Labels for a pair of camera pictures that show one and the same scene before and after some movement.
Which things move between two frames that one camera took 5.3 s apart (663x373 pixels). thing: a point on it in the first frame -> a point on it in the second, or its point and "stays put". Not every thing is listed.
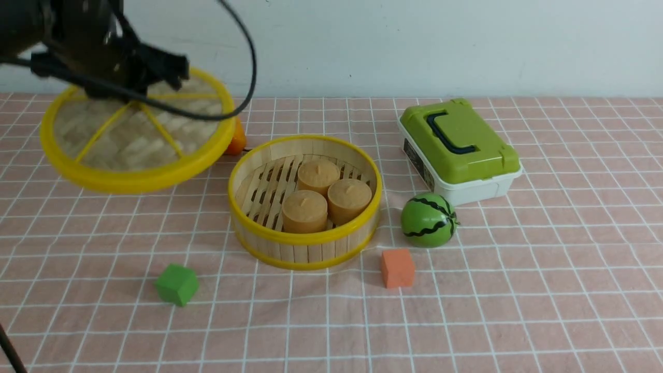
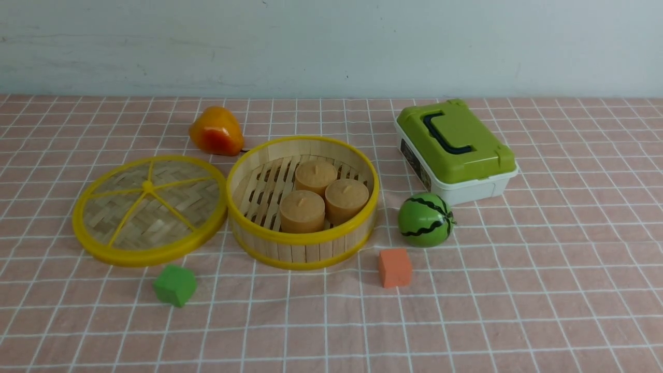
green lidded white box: (458, 152) stays put
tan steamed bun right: (347, 200) stays put
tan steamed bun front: (304, 212) stays put
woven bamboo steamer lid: (120, 146) -> (149, 211)
